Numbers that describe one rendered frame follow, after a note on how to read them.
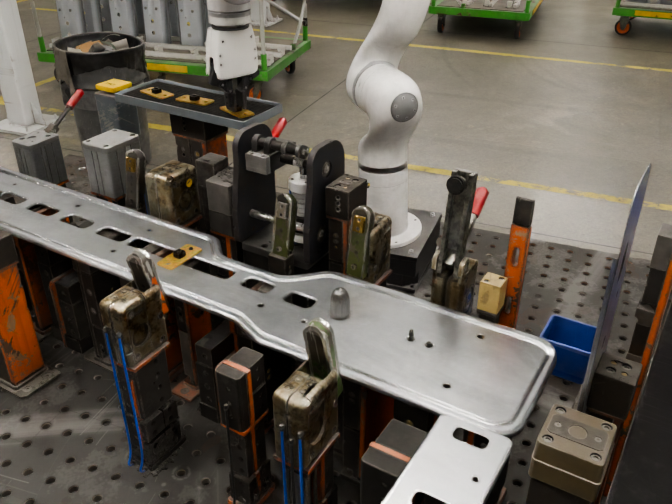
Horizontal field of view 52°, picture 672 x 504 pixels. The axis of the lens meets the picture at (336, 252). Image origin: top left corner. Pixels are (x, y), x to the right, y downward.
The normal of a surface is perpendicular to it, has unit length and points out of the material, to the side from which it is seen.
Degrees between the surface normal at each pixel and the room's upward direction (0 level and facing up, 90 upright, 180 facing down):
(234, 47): 91
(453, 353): 0
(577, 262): 0
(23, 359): 90
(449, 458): 0
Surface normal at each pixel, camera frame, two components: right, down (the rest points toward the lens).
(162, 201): -0.52, 0.44
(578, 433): 0.00, -0.86
